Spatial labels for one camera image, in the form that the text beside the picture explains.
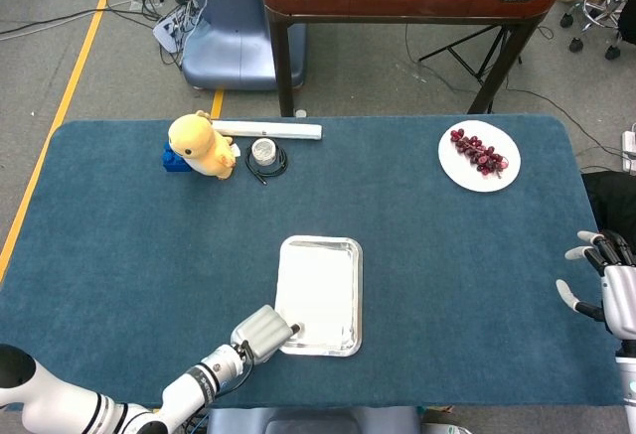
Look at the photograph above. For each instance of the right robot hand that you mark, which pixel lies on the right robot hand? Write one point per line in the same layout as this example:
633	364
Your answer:
621	300

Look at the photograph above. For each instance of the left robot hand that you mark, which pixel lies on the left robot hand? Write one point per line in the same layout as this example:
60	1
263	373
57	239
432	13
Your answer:
261	334

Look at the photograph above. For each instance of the white paper napkin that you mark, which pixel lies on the white paper napkin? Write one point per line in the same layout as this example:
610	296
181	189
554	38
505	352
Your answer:
318	285

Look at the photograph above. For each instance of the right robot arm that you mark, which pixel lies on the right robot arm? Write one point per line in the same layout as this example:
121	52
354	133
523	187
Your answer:
628	399

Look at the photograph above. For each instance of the silver metal tray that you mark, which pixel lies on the silver metal tray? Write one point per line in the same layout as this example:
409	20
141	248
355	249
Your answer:
323	351

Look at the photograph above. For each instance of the white rectangular bar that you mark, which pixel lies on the white rectangular bar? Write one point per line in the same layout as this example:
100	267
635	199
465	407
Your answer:
278	131

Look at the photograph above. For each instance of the black bag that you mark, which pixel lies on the black bag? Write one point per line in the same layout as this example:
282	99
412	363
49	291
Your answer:
616	200

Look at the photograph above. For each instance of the blue-grey robot torso base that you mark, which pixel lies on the blue-grey robot torso base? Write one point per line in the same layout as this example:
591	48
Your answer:
323	421

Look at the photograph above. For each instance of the white power strip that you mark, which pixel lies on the white power strip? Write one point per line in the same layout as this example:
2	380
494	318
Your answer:
629	148

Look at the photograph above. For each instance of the small clear plastic jar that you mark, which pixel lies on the small clear plastic jar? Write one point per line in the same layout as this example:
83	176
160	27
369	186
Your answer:
263	151

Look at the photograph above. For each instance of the white round plate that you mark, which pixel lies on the white round plate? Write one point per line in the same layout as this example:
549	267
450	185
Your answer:
479	182

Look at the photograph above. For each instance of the blue building block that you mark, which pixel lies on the blue building block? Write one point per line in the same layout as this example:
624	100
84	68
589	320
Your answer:
171	162

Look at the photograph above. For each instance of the blue felt table cover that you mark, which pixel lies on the blue felt table cover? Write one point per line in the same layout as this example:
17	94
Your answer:
397	195

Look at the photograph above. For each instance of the yellow plush dinosaur toy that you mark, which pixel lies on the yellow plush dinosaur toy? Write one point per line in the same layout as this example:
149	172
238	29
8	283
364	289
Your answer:
201	148

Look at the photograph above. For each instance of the red grape bunch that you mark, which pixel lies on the red grape bunch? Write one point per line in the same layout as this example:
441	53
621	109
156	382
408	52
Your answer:
477	153

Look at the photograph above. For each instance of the small white floor cap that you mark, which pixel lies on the small white floor cap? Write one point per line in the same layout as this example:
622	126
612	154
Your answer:
300	113

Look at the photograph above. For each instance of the white multi-socket strip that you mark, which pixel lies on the white multi-socket strip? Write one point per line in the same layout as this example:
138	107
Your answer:
166	32

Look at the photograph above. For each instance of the brown mahjong table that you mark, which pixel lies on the brown mahjong table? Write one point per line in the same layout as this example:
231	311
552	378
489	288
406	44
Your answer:
397	4

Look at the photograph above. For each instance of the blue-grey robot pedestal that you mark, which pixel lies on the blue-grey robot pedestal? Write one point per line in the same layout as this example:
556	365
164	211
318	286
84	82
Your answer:
233	46

